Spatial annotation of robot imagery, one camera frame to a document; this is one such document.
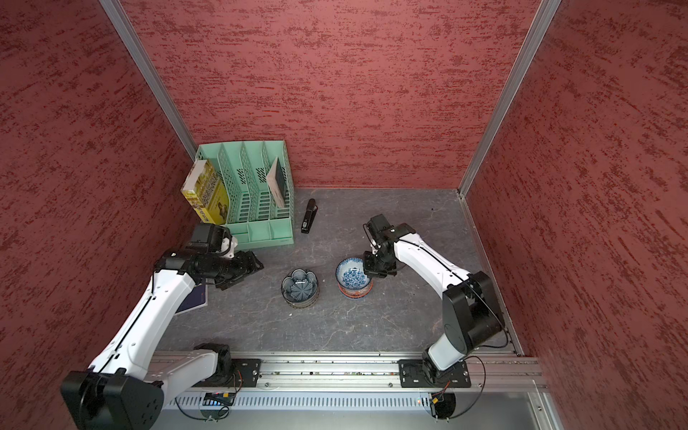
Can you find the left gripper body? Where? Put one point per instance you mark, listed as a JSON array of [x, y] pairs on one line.
[[235, 269]]

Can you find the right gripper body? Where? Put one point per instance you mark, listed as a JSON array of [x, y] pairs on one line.
[[380, 263]]

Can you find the blue floral rimmed bowl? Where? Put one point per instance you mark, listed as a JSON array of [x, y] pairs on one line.
[[350, 274]]

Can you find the orange white pattern bowl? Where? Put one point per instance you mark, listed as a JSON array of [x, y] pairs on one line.
[[355, 294]]

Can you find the dark flower-shaped bowl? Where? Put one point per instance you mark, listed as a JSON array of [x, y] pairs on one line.
[[299, 286]]

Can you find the pink striped bowl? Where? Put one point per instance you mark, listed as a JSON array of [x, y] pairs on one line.
[[303, 304]]

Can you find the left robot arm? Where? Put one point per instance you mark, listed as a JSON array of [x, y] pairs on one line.
[[118, 390]]

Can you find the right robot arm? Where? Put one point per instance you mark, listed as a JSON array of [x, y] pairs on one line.
[[471, 314]]

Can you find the dark blue book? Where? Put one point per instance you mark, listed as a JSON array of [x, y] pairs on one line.
[[197, 298]]

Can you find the yellow book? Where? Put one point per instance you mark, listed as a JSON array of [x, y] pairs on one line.
[[205, 192]]

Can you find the green plastic desk organizer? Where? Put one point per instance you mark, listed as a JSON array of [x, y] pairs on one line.
[[254, 218]]

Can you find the black stapler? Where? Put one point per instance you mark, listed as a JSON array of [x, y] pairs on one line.
[[309, 217]]

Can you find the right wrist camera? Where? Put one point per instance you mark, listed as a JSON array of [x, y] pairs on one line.
[[375, 229]]

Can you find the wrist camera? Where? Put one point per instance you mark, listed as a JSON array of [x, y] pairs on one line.
[[375, 229], [212, 239]]

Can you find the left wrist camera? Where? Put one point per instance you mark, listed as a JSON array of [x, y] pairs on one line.
[[212, 239]]

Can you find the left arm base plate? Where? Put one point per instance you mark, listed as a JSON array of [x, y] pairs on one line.
[[242, 372]]

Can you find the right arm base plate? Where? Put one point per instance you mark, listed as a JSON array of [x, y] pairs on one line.
[[421, 374]]

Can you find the aluminium mounting rail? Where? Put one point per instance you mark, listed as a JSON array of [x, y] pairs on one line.
[[379, 372]]

